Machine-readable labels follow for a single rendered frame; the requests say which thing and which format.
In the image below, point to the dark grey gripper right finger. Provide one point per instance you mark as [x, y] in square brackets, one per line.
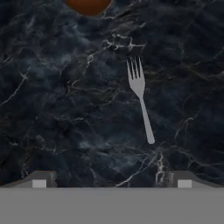
[183, 178]

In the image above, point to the brown wooden spoon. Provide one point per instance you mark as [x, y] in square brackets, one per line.
[87, 5]

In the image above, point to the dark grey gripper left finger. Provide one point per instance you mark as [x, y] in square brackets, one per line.
[40, 178]

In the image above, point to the grey metal fork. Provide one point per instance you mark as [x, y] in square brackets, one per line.
[137, 83]

